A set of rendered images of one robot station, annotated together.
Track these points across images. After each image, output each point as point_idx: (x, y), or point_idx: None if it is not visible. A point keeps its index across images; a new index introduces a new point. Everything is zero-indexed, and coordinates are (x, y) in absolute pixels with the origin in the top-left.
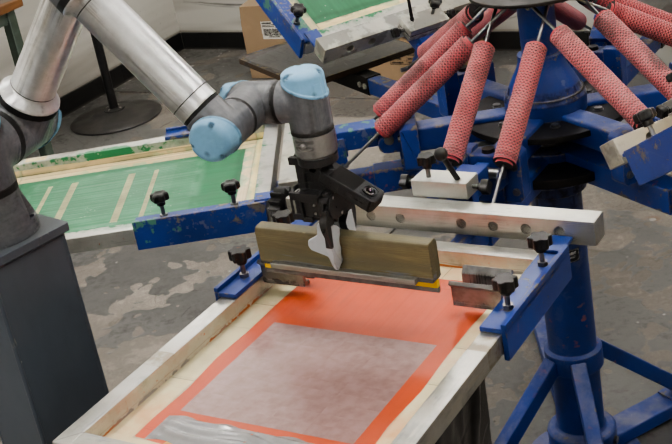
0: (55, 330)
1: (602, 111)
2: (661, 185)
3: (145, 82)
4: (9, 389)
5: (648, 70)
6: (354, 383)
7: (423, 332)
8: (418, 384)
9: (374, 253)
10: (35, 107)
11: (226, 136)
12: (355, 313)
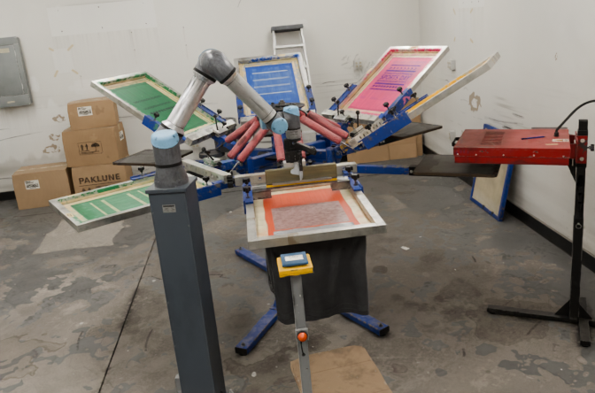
0: (196, 221)
1: None
2: None
3: (255, 107)
4: (179, 250)
5: (332, 127)
6: (326, 211)
7: (328, 199)
8: (347, 207)
9: (315, 171)
10: (181, 130)
11: (287, 123)
12: (297, 201)
